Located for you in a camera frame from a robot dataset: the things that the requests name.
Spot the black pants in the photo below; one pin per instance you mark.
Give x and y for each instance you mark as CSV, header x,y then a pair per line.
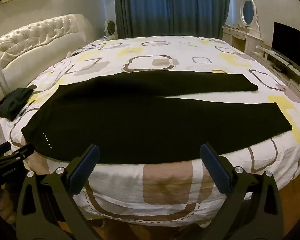
x,y
140,120

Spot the patterned white bedsheet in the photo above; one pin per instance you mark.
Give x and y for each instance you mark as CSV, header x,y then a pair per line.
x,y
165,55

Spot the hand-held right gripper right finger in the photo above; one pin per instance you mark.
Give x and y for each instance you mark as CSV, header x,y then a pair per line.
x,y
216,170

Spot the folded dark green garment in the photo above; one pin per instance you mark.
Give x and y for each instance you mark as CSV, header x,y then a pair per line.
x,y
12,102

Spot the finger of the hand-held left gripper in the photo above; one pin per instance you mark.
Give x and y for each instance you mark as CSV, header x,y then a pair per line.
x,y
21,153
2,150

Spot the blue curtains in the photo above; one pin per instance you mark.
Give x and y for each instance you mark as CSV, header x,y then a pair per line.
x,y
170,7

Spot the cream dressing table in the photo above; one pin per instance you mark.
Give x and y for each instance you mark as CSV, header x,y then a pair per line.
x,y
236,36

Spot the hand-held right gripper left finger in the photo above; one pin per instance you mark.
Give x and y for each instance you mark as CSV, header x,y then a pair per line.
x,y
86,167

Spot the oval vanity mirror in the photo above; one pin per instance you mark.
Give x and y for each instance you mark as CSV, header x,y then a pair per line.
x,y
248,11

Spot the cream tufted headboard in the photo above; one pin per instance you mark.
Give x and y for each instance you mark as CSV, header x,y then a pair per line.
x,y
40,37

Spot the white round fan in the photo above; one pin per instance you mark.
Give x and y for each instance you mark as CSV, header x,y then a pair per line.
x,y
111,28

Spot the black television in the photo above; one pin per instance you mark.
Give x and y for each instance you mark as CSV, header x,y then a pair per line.
x,y
290,45

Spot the cream television stand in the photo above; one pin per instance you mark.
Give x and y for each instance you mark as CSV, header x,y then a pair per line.
x,y
277,62

